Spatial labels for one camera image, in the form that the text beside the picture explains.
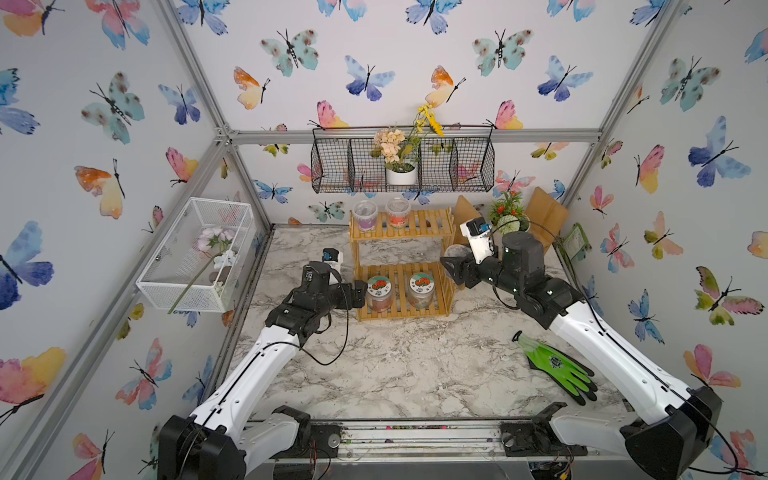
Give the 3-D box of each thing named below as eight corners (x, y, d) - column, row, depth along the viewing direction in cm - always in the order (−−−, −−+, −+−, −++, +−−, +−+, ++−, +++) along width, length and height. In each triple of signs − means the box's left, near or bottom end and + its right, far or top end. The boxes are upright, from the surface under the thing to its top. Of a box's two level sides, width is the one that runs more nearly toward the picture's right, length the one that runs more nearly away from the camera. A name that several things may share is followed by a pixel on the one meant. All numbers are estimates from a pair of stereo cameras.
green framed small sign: (569, 263, 114) (582, 245, 106) (559, 241, 121) (570, 223, 113) (578, 263, 114) (591, 245, 106) (568, 241, 121) (579, 223, 113)
